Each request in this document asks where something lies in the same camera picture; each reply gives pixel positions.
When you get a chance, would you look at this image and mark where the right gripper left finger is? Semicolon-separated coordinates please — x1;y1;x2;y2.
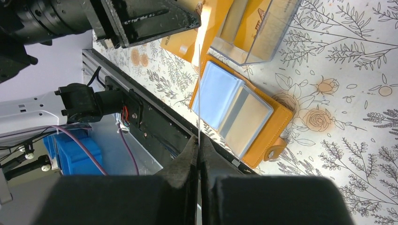
33;136;198;225

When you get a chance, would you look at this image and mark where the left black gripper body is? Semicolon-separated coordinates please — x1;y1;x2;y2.
0;0;123;47

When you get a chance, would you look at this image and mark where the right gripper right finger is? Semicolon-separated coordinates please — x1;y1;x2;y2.
200;137;353;225

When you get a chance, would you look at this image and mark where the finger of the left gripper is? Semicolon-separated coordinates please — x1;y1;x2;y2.
101;0;201;48

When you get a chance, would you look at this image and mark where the orange card holder wallet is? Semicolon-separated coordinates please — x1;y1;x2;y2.
189;55;293;168

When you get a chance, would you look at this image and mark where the clear plastic card box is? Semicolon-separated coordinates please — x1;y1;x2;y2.
211;0;301;66

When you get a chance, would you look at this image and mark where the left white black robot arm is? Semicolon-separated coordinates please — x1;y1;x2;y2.
0;0;201;134

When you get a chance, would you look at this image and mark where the blue plastic bin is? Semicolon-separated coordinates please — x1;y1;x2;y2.
43;129;103;175

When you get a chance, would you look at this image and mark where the floral table cloth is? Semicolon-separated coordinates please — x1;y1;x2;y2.
92;0;398;225

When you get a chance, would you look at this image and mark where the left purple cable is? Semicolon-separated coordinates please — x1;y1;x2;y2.
49;124;140;177

